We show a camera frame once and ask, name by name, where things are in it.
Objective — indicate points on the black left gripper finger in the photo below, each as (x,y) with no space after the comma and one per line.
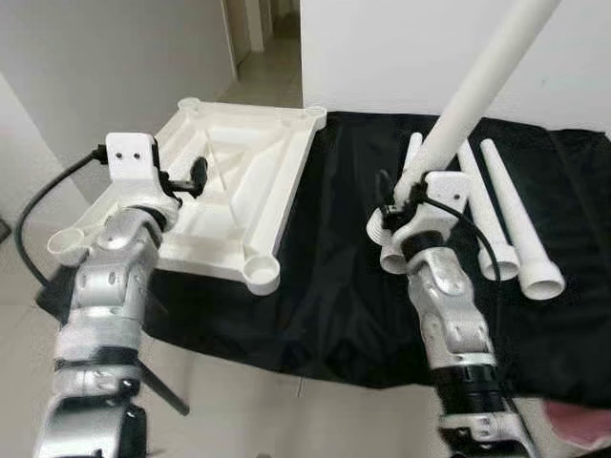
(200,172)

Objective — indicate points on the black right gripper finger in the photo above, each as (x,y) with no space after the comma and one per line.
(387,188)

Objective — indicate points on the white plastic table top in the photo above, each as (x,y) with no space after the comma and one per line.
(239,162)

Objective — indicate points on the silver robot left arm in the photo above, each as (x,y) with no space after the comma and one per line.
(105,286)

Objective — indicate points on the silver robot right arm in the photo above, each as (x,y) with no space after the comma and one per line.
(449,305)

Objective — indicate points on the pink fabric slipper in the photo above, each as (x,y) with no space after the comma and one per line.
(582,427)

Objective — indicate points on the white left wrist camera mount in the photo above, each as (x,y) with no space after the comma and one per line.
(132,167)

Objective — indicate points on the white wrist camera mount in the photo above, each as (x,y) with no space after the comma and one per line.
(132,167)
(449,191)

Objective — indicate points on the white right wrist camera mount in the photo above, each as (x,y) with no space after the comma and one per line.
(449,191)

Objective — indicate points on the white door frame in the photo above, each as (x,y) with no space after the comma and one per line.
(256,24)

